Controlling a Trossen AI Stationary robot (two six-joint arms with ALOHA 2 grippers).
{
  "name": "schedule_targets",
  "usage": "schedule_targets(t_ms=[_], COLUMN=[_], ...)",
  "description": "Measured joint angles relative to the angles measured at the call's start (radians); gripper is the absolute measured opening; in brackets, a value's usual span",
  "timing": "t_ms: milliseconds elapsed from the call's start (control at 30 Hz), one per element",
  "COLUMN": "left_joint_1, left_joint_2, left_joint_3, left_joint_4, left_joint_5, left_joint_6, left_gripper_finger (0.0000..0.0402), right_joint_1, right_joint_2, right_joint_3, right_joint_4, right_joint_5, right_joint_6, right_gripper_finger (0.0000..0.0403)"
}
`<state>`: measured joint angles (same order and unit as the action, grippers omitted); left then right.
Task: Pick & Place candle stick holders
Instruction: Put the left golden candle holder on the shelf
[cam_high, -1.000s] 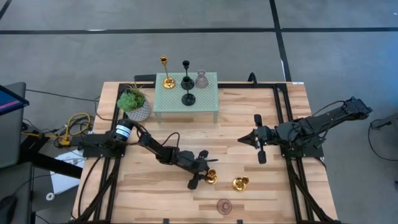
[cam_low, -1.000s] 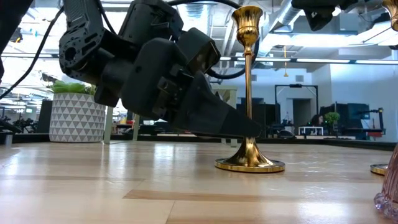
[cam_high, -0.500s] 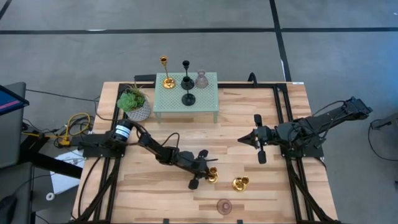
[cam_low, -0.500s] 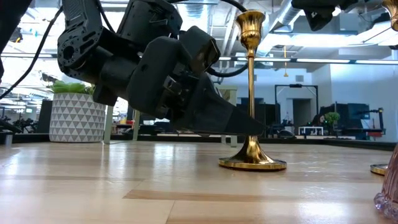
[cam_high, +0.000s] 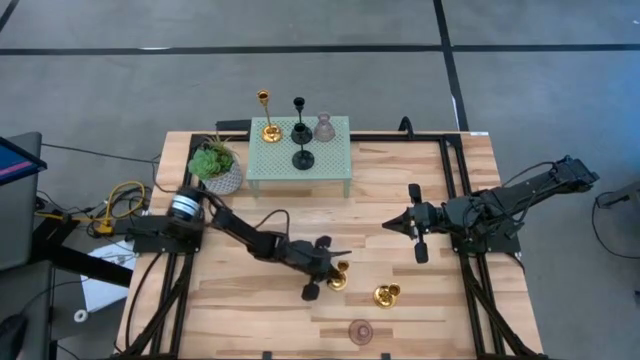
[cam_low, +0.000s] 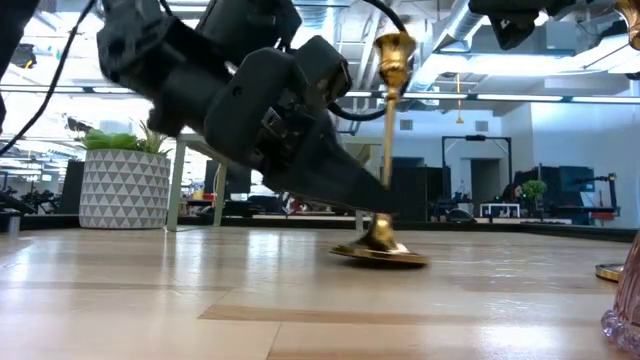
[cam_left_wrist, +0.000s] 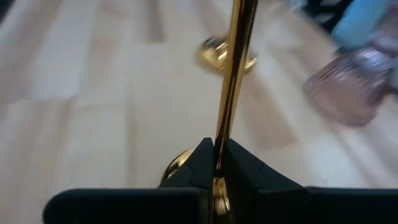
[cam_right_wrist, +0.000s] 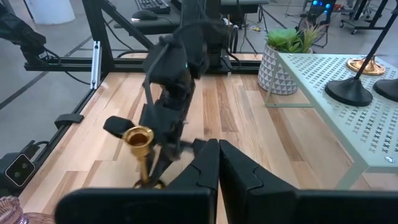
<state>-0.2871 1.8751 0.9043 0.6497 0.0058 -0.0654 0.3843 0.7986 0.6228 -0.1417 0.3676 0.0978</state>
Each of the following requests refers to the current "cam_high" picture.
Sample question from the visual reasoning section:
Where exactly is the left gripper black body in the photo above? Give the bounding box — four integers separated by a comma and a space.
280, 235, 333, 302

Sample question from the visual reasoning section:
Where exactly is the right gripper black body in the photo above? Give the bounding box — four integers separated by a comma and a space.
408, 183, 454, 265

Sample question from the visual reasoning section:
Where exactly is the tall gold candlestick holder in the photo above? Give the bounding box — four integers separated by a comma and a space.
327, 259, 350, 293
256, 89, 284, 145
372, 282, 402, 310

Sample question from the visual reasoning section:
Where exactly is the pink glass candle holder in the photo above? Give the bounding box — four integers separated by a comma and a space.
313, 112, 337, 144
348, 319, 375, 347

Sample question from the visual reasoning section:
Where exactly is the tall black candlestick holder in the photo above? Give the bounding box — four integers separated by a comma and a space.
291, 122, 316, 172
290, 96, 314, 146

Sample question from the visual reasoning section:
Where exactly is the green perforated metal shelf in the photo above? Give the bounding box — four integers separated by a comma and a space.
245, 116, 353, 199

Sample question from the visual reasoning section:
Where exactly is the succulent in triangle-pattern pot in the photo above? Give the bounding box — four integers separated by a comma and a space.
187, 133, 245, 196

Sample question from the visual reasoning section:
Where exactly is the grey desk foot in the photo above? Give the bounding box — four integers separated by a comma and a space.
597, 180, 640, 209

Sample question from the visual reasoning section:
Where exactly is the white paper sheet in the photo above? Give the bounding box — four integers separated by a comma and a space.
79, 239, 139, 314

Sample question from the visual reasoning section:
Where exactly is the black desk foot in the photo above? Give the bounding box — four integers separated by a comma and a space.
29, 214, 134, 289

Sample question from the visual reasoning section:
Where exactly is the dark computer desk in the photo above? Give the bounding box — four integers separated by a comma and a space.
0, 131, 55, 360

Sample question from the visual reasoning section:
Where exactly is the computer monitor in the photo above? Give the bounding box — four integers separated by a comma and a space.
0, 134, 49, 187

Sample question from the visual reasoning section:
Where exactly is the black computer mouse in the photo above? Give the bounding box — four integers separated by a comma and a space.
0, 313, 29, 360

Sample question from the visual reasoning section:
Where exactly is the black aluminium rig frame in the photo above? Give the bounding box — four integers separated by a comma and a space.
113, 130, 549, 360

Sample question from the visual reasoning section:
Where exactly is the black floor cable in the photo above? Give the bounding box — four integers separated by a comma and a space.
591, 189, 640, 261

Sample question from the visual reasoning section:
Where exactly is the yellow cable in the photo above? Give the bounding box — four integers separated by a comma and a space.
34, 180, 147, 236

